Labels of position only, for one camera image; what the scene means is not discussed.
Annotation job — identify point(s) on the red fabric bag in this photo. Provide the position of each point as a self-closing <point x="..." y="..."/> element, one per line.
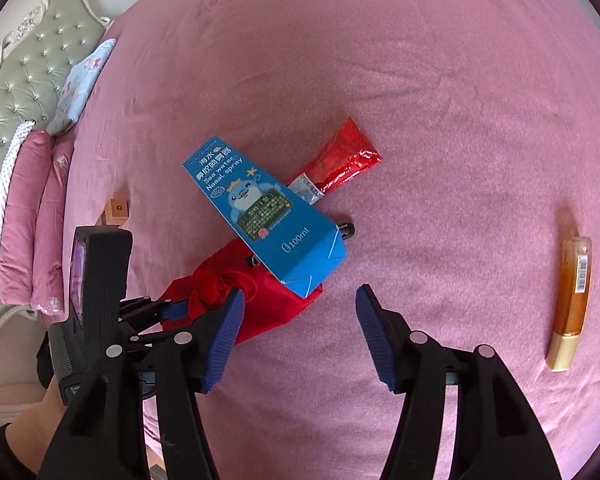
<point x="270" y="310"/>

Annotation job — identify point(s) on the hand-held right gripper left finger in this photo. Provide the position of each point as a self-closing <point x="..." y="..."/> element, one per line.
<point x="225" y="340"/>

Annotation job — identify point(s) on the green tufted headboard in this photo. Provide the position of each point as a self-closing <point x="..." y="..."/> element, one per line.
<point x="25" y="85"/>

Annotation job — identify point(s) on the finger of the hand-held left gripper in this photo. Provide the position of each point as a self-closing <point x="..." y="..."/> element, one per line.
<point x="172" y="310"/>
<point x="145" y="337"/>

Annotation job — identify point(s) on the black clip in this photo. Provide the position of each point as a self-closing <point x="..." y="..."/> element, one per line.
<point x="347" y="230"/>

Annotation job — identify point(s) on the person's left forearm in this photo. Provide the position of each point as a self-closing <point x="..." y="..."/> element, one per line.
<point x="35" y="420"/>

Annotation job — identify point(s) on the blue cardboard box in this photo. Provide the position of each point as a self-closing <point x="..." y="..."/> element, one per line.
<point x="260" y="210"/>

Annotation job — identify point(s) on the small amber box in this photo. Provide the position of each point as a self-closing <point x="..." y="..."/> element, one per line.
<point x="116" y="210"/>

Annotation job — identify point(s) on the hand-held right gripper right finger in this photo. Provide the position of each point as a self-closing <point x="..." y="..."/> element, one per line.
<point x="377" y="335"/>

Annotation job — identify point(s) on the white knitted blanket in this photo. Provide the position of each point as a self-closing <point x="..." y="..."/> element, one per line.
<point x="5" y="185"/>

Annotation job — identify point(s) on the amber bottle with gold cap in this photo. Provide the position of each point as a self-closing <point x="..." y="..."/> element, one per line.
<point x="572" y="290"/>

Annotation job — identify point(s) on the light blue floral pillow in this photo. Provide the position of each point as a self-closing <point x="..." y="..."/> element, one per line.
<point x="80" y="85"/>

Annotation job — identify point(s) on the red foil packet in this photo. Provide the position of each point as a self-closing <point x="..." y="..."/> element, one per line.
<point x="340" y="160"/>

